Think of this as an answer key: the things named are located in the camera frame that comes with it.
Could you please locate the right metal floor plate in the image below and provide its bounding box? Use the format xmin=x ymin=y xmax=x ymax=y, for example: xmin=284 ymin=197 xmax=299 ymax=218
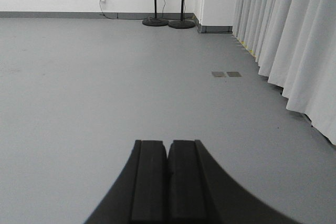
xmin=227 ymin=71 xmax=241 ymax=78

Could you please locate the white curtain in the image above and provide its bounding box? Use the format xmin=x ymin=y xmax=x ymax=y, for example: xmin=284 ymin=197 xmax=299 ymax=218
xmin=233 ymin=0 xmax=335 ymax=143

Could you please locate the black pedestal fan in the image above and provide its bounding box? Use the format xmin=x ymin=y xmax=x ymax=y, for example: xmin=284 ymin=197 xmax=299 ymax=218
xmin=142 ymin=0 xmax=169 ymax=27
xmin=168 ymin=0 xmax=196 ymax=29

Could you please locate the black pedestal fan right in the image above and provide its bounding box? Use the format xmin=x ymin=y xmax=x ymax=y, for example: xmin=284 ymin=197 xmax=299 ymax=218
xmin=168 ymin=0 xmax=196 ymax=29

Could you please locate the black pedestal fan left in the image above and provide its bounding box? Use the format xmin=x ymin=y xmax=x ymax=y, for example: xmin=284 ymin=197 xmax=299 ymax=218
xmin=142 ymin=0 xmax=169 ymax=27

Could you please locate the metal floor plate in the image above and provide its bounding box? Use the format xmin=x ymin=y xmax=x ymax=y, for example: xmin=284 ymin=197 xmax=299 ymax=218
xmin=227 ymin=71 xmax=241 ymax=78
xmin=212 ymin=71 xmax=226 ymax=78

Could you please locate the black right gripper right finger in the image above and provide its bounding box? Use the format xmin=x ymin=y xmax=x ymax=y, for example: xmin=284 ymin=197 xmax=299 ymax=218
xmin=168 ymin=140 xmax=296 ymax=223

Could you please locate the black power cable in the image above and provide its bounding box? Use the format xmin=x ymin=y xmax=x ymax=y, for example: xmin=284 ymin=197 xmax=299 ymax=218
xmin=98 ymin=0 xmax=119 ymax=20

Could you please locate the left metal floor plate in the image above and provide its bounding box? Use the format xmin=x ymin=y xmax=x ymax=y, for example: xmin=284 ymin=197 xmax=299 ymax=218
xmin=212 ymin=71 xmax=226 ymax=78

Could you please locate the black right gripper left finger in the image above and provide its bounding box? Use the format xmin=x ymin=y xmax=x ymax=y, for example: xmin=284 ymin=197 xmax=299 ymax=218
xmin=86 ymin=140 xmax=166 ymax=223

